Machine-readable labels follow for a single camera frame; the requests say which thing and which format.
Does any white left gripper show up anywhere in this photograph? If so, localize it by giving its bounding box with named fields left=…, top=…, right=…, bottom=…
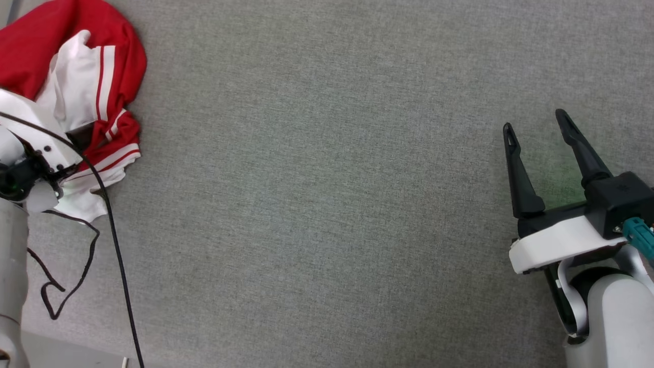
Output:
left=0, top=89, right=96, bottom=213

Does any red and white garment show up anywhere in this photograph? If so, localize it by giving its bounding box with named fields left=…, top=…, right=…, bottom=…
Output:
left=0, top=0, right=148, bottom=223

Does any thick black cable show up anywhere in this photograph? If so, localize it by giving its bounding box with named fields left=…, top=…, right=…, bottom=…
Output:
left=0, top=111, right=145, bottom=368

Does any teal right camera connector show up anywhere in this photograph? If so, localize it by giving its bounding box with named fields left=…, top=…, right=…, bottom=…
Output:
left=622, top=217, right=654, bottom=262

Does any grey fabric sofa cushion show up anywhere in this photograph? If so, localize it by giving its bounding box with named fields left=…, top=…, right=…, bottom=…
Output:
left=0, top=0, right=654, bottom=368

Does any thin black cable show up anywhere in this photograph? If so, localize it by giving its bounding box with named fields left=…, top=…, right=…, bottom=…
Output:
left=27, top=209, right=101, bottom=321

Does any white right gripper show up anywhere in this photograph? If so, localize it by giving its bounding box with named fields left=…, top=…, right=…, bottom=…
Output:
left=503, top=109, right=629, bottom=274

